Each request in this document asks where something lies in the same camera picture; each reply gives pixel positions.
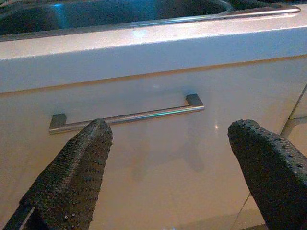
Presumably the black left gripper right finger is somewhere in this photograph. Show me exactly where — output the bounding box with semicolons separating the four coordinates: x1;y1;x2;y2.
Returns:
227;119;307;230

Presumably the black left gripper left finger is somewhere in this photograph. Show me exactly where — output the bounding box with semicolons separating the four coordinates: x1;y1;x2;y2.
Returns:
3;118;114;230

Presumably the white cabinet drawer front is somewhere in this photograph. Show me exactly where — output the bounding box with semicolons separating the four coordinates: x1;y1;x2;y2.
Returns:
0;56;307;230

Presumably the stainless steel sink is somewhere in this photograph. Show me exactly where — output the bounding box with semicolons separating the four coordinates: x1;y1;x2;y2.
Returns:
0;0;302;43

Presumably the steel bar drawer handle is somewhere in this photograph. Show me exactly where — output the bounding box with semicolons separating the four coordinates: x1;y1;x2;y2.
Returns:
49;93;205;135

